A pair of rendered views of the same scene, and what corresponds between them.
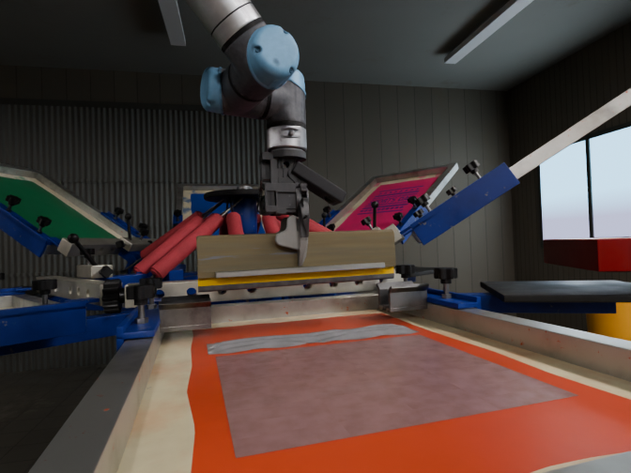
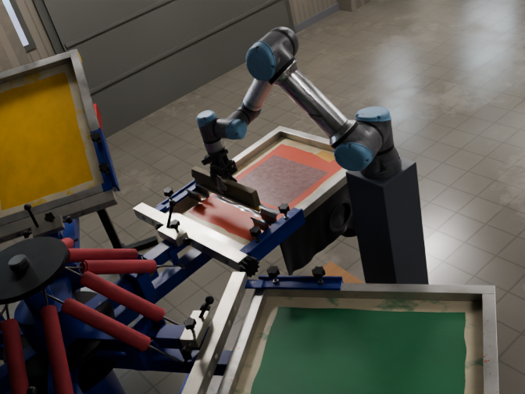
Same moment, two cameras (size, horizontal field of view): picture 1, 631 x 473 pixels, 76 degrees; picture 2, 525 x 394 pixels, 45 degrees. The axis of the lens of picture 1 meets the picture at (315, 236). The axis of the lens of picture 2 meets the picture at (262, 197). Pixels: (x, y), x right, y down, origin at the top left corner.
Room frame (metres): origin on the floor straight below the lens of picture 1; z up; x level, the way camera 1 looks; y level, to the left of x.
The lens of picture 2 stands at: (1.37, 2.15, 2.46)
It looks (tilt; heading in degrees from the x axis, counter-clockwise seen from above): 34 degrees down; 251
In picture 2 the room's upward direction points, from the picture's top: 15 degrees counter-clockwise
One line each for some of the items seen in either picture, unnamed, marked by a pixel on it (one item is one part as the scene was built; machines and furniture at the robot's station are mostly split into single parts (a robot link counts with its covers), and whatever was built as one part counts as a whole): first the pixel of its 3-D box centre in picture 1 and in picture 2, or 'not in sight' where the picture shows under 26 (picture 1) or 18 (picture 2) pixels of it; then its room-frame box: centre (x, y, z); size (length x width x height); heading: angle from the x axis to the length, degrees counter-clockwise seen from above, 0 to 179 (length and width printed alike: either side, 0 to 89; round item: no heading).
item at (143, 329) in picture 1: (147, 329); (273, 234); (0.71, 0.30, 0.98); 0.30 x 0.05 x 0.07; 17
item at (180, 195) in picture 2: (424, 305); (187, 195); (0.88, -0.23, 0.98); 0.30 x 0.05 x 0.07; 17
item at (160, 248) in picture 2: not in sight; (165, 250); (1.10, 0.13, 1.02); 0.17 x 0.06 x 0.05; 17
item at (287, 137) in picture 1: (286, 142); (214, 143); (0.76, 0.05, 1.31); 0.08 x 0.08 x 0.05
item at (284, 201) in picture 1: (284, 185); (220, 162); (0.76, 0.06, 1.23); 0.09 x 0.08 x 0.12; 107
